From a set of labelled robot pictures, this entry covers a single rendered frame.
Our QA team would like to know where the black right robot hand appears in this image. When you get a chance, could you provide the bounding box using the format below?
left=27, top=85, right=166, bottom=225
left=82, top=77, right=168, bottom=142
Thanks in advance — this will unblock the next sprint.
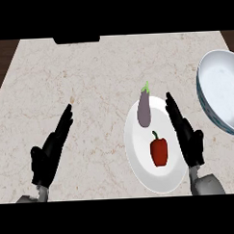
left=164, top=91, right=206, bottom=169

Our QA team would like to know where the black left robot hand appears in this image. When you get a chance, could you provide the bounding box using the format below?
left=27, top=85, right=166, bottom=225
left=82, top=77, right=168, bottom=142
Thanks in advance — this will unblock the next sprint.
left=27, top=102, right=78, bottom=190

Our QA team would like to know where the red bell pepper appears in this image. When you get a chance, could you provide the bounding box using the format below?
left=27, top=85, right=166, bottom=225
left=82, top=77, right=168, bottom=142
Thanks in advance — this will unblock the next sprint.
left=148, top=129, right=169, bottom=169

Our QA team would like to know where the white round plate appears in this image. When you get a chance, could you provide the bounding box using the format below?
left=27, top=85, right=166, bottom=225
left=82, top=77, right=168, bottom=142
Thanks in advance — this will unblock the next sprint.
left=122, top=93, right=191, bottom=196

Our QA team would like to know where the white bowl with blue rim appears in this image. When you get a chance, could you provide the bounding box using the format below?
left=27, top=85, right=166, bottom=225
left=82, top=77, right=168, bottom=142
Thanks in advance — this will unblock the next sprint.
left=195, top=48, right=234, bottom=140

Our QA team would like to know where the purple eggplant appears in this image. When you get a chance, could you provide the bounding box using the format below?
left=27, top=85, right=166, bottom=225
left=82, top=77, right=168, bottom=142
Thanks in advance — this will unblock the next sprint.
left=135, top=81, right=153, bottom=129

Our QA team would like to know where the black flat appliance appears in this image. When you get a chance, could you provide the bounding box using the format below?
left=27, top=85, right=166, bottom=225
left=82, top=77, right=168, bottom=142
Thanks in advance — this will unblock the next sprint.
left=53, top=35, right=101, bottom=45

